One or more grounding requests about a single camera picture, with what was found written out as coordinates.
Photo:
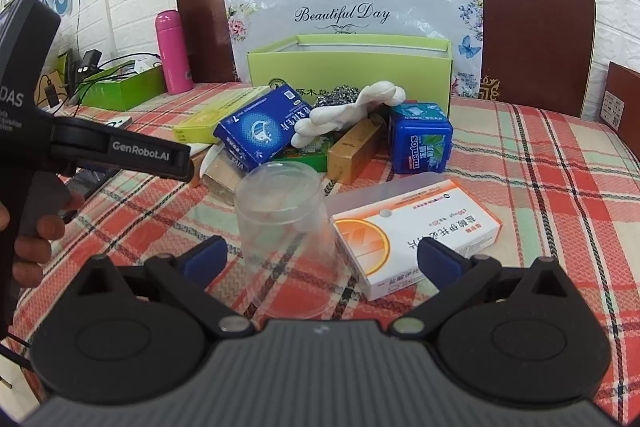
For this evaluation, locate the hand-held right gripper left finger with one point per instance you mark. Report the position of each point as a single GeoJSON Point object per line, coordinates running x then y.
{"type": "Point", "coordinates": [207, 257]}

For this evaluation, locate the tan wooden box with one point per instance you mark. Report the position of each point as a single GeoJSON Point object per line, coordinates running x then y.
{"type": "Point", "coordinates": [222, 182]}

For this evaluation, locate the green cardboard box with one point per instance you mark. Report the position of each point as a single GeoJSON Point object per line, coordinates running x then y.
{"type": "Point", "coordinates": [300, 67]}

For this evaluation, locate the shallow green tray box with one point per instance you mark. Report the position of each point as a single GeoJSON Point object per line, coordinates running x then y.
{"type": "Point", "coordinates": [130, 87]}

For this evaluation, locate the plaid tablecloth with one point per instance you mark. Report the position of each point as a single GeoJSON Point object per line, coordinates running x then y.
{"type": "Point", "coordinates": [550, 207]}

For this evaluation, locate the black power adapter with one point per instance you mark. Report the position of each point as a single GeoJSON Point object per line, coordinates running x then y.
{"type": "Point", "coordinates": [50, 92]}

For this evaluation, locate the pink thermos bottle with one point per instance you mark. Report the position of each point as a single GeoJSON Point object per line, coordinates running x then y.
{"type": "Point", "coordinates": [172, 52]}

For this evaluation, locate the clear plastic cup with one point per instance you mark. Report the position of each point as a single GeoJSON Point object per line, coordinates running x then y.
{"type": "Point", "coordinates": [285, 227]}

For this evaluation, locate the dark wooden headboard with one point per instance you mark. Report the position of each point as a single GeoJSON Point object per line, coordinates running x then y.
{"type": "Point", "coordinates": [535, 37]}

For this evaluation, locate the black charger plug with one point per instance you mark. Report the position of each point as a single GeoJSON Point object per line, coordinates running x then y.
{"type": "Point", "coordinates": [89, 61]}

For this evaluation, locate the person's left hand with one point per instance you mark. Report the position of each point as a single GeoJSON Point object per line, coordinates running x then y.
{"type": "Point", "coordinates": [35, 252]}

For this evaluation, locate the white oval device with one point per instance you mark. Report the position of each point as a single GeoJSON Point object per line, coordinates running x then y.
{"type": "Point", "coordinates": [119, 122]}

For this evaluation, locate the white gloves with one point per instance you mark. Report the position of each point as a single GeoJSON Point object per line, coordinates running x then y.
{"type": "Point", "coordinates": [345, 112]}

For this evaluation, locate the slim gold carton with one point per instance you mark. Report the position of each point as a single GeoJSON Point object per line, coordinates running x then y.
{"type": "Point", "coordinates": [352, 149]}

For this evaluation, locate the white orange medicine box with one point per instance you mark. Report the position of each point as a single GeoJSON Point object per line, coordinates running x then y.
{"type": "Point", "coordinates": [400, 237]}

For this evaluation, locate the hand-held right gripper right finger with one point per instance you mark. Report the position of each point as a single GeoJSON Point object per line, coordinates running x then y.
{"type": "Point", "coordinates": [437, 259]}

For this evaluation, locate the blue mint tin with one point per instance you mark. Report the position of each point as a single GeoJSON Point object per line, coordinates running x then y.
{"type": "Point", "coordinates": [420, 142]}

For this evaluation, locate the green flat box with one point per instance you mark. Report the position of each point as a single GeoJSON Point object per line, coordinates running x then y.
{"type": "Point", "coordinates": [307, 152]}

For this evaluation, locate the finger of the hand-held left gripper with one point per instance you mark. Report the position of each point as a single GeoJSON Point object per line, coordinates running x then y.
{"type": "Point", "coordinates": [130, 149]}

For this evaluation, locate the blue face mask box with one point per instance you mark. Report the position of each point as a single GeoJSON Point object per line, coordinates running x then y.
{"type": "Point", "coordinates": [260, 124]}

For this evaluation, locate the yellow box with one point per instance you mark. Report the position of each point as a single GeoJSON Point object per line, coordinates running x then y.
{"type": "Point", "coordinates": [210, 119]}

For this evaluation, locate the steel wool scrubber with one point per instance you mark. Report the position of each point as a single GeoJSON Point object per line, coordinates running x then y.
{"type": "Point", "coordinates": [335, 97]}

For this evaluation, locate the brown cardboard box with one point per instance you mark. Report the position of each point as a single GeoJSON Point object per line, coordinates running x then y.
{"type": "Point", "coordinates": [622, 102]}

